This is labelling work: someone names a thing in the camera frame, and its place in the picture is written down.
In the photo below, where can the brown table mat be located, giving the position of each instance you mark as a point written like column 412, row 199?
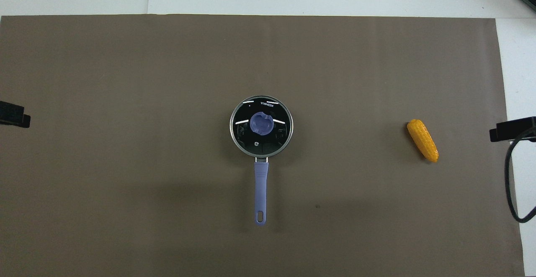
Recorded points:
column 125, row 101

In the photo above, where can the glass lid purple knob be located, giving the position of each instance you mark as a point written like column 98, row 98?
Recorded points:
column 276, row 143

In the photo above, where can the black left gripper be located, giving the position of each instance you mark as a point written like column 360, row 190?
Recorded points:
column 11, row 113

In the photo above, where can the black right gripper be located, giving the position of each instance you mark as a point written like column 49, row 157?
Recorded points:
column 517, row 128

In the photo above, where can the yellow toy corn cob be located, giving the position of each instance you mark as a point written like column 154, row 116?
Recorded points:
column 423, row 139

